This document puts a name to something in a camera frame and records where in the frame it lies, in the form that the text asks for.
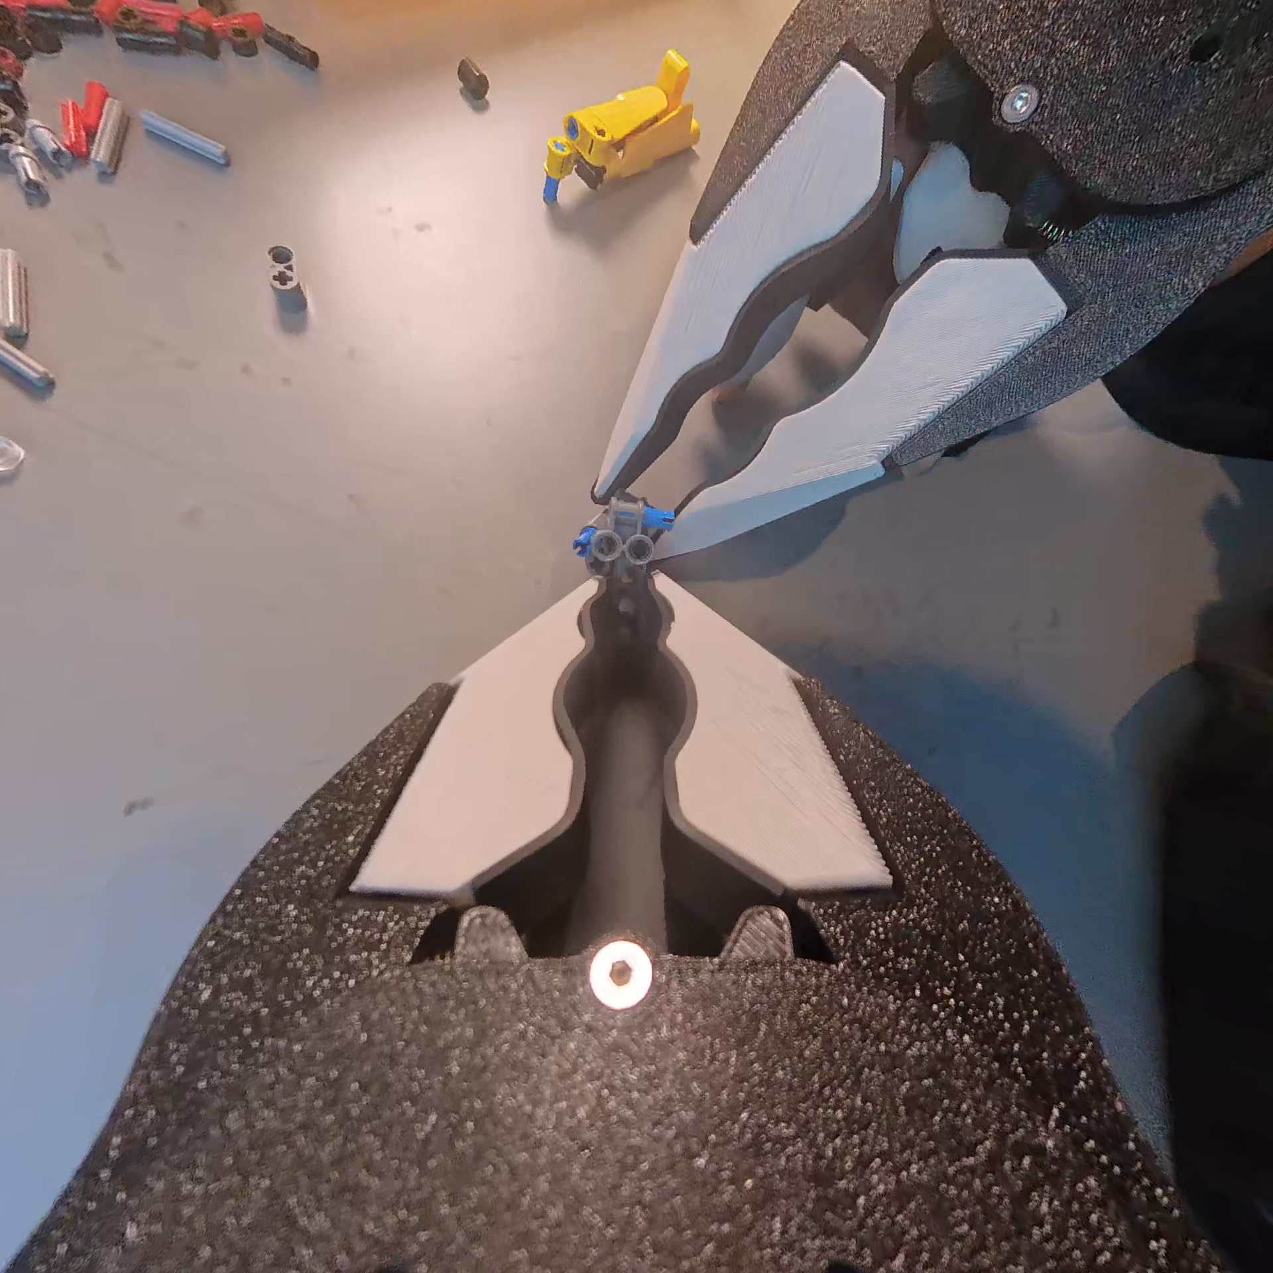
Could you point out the grey desk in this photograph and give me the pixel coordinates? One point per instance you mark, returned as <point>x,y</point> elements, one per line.
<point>298,498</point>

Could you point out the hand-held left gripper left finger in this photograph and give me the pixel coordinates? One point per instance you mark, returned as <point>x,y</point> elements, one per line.
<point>466,786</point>

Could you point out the clear round stud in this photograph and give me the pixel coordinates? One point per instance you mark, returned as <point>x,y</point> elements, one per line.
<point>7,459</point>

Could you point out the grey two-hole connector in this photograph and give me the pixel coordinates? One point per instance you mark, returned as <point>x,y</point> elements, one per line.
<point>286,280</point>
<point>625,513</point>

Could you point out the pile of small connector pins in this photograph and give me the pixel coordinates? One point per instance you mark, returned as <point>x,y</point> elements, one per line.
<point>119,60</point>

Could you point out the person's black hoodie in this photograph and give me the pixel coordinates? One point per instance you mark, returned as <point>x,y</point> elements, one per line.
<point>1222,895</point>

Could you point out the grey bent beam assembly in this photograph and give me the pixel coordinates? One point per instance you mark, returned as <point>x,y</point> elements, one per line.
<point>621,550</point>

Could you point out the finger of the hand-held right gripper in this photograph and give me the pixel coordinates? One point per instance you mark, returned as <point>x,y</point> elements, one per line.
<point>785,199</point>
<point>944,348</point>

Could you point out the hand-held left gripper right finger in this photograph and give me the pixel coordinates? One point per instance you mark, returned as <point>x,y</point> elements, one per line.
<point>775,786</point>

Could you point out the black pin connector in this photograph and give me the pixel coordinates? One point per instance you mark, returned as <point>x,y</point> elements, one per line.
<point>472,78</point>

